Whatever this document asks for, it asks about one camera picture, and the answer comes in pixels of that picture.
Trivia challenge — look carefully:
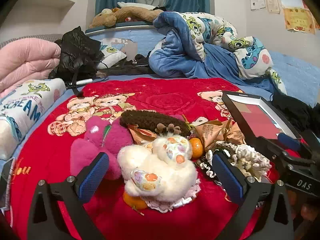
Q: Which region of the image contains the brown teddy bear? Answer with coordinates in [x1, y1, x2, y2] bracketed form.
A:
[89, 6, 164, 29]

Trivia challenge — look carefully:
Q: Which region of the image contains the white plush toy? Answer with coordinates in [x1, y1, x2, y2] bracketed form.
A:
[117, 134, 199, 203]

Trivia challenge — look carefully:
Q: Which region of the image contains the pink scrunchie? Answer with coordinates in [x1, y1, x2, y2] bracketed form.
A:
[145, 180, 202, 213]

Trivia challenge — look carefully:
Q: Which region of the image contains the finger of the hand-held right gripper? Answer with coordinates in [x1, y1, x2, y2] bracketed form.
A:
[255, 132, 315, 166]

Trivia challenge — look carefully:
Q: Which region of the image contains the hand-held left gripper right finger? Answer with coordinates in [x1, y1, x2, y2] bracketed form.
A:
[212, 152, 294, 240]

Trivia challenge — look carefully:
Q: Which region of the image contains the black clothing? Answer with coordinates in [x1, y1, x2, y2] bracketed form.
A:
[271, 92, 320, 133]

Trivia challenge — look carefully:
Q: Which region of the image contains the small white wall certificate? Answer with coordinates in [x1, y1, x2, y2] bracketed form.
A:
[250, 0, 265, 11]

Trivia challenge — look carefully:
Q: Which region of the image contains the dark garment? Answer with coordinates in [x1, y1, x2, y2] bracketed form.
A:
[97, 54, 155, 77]

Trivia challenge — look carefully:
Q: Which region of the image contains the pink plush toy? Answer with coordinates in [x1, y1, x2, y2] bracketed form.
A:
[70, 116, 134, 180]

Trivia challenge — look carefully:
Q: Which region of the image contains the black plastic bag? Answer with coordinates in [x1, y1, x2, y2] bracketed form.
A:
[49, 26, 104, 79]

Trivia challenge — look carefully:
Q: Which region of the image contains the large monster print pillow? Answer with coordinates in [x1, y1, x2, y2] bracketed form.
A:
[0, 78, 67, 160]

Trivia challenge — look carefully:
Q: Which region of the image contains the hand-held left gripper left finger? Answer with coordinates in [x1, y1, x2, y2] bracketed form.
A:
[26, 152, 110, 240]

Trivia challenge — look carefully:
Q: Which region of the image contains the blue bed headboard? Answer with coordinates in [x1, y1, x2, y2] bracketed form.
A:
[85, 21, 165, 63]

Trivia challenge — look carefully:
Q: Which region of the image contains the person's right hand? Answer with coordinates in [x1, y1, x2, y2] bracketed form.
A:
[293, 195, 320, 230]

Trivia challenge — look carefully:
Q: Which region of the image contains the white pillow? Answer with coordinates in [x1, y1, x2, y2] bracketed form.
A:
[117, 1, 160, 10]

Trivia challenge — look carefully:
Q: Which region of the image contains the dark brown fuzzy toy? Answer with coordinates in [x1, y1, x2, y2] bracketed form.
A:
[119, 109, 190, 137]

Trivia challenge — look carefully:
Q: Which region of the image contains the orange bordered wall certificate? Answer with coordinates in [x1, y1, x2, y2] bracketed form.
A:
[283, 8, 316, 34]
[302, 0, 320, 30]

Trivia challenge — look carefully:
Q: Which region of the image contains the pink quilt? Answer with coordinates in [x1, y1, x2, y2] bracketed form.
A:
[0, 39, 62, 95]

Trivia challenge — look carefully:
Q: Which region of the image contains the blue bed sheet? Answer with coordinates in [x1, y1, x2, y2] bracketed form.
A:
[267, 50, 320, 105]

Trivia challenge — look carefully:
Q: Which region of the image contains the red printed blanket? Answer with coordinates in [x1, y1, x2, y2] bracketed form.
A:
[5, 77, 300, 240]

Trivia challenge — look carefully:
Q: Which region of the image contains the blue monster print blanket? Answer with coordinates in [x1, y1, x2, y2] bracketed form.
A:
[149, 11, 288, 95]

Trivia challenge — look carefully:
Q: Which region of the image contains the shallow black gift box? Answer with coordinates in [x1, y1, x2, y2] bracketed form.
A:
[221, 91, 303, 140]

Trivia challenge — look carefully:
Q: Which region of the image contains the orange tangerine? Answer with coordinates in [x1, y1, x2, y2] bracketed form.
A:
[122, 191, 148, 210]
[188, 138, 205, 159]

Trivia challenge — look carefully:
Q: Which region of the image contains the small monster print pillow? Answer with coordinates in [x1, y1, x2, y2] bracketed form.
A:
[100, 40, 128, 68]

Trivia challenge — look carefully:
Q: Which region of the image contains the silver foil wrapper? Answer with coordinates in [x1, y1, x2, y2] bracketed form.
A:
[172, 197, 193, 208]

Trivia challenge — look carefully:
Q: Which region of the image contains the cream crochet scrunchie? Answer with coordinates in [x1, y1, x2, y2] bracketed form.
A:
[231, 145, 272, 180]

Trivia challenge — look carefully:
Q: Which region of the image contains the white lace scrunchie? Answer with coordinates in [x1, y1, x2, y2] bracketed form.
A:
[196, 142, 250, 180]

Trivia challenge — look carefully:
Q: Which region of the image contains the tall wall certificate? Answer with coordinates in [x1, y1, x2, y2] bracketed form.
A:
[265, 0, 280, 14]

